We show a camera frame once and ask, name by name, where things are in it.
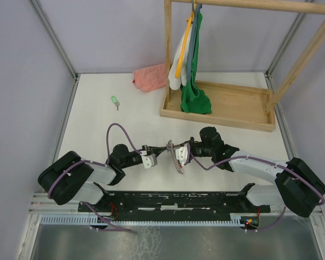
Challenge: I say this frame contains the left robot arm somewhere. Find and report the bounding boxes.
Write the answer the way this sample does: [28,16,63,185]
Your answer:
[37,138,193,211]

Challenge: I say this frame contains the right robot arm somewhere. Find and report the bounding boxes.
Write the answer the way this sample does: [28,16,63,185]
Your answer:
[186,127,325,218]

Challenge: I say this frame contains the green hanging garment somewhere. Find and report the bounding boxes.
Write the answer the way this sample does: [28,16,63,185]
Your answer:
[180,13,212,114]

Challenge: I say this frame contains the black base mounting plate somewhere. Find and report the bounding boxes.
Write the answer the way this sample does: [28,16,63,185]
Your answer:
[92,184,271,221]

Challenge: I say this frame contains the wooden clothes rack tray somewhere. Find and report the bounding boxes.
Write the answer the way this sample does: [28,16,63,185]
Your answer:
[160,1,325,132]

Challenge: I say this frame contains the white hanging garment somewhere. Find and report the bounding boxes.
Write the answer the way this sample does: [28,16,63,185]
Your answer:
[168,29,193,91]

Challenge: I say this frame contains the key with green tag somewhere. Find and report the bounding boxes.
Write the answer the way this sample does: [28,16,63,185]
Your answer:
[111,96,120,111]

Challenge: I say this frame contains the pink cloth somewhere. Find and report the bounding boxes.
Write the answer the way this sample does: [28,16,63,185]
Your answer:
[132,63,166,93]

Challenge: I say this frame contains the yellow clothes hanger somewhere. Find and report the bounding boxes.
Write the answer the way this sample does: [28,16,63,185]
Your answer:
[173,1,198,81]

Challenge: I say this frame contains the grey clothes hanger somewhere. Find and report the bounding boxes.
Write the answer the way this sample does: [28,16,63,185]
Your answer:
[186,4,202,81]

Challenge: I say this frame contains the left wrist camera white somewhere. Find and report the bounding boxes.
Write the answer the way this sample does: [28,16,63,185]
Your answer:
[140,151,157,169]

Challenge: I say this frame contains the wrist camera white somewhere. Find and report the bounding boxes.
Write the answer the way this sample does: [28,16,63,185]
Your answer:
[175,144,191,167]
[140,151,157,169]

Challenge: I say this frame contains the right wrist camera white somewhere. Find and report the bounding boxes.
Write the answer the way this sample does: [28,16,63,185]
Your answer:
[175,144,191,167]

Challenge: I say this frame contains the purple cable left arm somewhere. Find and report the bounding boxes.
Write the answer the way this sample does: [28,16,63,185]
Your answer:
[48,122,150,232]

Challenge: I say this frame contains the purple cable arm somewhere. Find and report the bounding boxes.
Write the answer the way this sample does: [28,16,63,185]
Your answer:
[48,122,150,232]
[183,142,325,232]

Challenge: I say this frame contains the grey slotted cable duct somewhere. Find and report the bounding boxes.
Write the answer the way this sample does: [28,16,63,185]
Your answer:
[40,213,247,225]

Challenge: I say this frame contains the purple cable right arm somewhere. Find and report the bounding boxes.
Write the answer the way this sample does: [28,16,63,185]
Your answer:
[183,142,325,232]

